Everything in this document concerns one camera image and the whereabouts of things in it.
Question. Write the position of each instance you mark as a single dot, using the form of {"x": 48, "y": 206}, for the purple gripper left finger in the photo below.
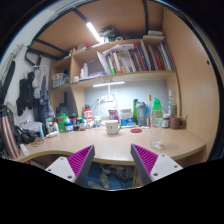
{"x": 75, "y": 167}

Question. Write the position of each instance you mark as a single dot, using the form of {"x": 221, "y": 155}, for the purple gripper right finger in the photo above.
{"x": 152, "y": 167}

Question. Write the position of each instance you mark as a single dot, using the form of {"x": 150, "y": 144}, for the slippers under desk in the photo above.
{"x": 109, "y": 177}

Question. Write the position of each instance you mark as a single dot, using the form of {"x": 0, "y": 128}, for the red round coaster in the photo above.
{"x": 136, "y": 130}

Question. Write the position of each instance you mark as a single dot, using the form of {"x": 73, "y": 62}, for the brown ceramic mug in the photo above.
{"x": 177, "y": 123}

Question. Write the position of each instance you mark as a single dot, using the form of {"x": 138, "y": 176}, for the small brown jar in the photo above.
{"x": 166, "y": 120}

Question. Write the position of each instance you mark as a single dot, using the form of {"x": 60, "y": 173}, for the clear bottle with green cap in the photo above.
{"x": 156, "y": 120}

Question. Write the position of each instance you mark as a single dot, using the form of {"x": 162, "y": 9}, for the cream ceramic mug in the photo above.
{"x": 112, "y": 127}

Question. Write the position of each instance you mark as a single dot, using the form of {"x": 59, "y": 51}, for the grey shaker bottle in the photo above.
{"x": 141, "y": 113}

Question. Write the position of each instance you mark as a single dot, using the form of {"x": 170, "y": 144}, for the blue and white box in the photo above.
{"x": 126, "y": 117}

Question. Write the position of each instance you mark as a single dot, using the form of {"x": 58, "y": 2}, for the black headphones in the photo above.
{"x": 25, "y": 135}

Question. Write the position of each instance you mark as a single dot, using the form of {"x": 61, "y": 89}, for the clear glass bottle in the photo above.
{"x": 172, "y": 106}

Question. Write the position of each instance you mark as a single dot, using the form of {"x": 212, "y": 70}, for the pink snack packet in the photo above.
{"x": 113, "y": 115}

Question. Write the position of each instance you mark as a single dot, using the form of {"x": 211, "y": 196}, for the green tall bottle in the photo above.
{"x": 135, "y": 101}

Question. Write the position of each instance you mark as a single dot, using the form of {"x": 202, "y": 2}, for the white power strip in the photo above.
{"x": 108, "y": 98}

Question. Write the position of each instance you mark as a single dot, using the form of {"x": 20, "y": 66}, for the pink hula hoop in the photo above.
{"x": 8, "y": 136}

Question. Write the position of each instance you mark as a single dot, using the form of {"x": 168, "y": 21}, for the hanging dark clothes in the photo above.
{"x": 33, "y": 95}

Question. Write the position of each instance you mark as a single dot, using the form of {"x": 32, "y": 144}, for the under-shelf strip light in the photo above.
{"x": 108, "y": 84}

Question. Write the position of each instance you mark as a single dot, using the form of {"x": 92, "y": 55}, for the wooden shelf unit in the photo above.
{"x": 84, "y": 70}

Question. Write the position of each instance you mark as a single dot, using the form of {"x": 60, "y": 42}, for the row of books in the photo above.
{"x": 136, "y": 57}

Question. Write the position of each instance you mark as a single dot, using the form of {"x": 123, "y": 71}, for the ceiling strip light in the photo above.
{"x": 93, "y": 31}

